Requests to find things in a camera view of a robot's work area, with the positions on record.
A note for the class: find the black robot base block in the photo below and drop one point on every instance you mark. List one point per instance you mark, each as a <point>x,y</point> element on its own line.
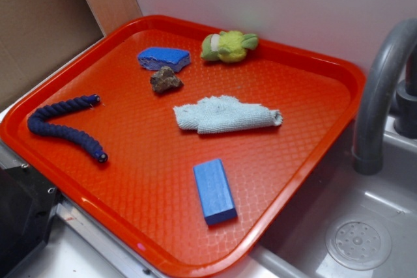
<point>28,206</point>

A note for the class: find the light blue folded cloth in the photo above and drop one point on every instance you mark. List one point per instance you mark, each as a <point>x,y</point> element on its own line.
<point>224,114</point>

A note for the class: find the red plastic tray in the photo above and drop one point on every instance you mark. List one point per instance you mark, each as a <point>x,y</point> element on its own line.
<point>111,144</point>

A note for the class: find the brown rock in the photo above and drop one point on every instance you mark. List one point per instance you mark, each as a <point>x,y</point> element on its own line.
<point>165,80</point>

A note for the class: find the green yellow plush toy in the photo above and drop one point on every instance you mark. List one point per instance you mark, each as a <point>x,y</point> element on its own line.
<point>228,46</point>

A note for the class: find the blue wooden block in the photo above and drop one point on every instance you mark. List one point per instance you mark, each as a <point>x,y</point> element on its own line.
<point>214,192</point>

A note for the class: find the blue sponge piece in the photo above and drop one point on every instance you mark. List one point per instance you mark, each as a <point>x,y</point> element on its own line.
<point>155,58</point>

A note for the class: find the grey curved faucet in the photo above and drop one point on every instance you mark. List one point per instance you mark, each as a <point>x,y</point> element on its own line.
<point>391,83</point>

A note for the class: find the grey toy sink basin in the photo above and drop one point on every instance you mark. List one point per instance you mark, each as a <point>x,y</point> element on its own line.
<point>294,244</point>

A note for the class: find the sink drain strainer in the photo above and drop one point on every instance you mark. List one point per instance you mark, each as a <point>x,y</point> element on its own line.
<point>358,242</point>

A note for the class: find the brown cardboard panel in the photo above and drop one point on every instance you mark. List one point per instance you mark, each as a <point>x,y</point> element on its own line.
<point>39,36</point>

